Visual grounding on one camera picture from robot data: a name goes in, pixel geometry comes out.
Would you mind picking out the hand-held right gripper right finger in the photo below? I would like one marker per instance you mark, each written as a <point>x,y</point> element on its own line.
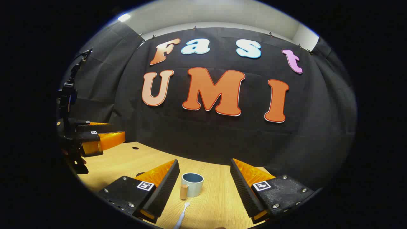
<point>243,187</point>

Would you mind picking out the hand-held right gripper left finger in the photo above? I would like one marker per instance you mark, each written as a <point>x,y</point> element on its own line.
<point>165,187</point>

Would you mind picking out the ceiling light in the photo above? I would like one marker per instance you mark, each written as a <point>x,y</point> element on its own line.
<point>124,17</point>

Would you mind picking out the black backdrop cloth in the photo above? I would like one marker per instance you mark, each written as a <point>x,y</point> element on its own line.
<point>206,136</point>

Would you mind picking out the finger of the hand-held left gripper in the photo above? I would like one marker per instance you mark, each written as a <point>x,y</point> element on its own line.
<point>95,128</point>
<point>111,140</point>

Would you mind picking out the white toothbrush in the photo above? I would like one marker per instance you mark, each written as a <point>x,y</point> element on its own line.
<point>182,216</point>

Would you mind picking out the dark round coaster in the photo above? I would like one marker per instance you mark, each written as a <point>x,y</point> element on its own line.
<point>140,174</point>

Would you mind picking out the wooden desktop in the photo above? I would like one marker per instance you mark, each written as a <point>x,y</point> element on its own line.
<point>216,203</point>

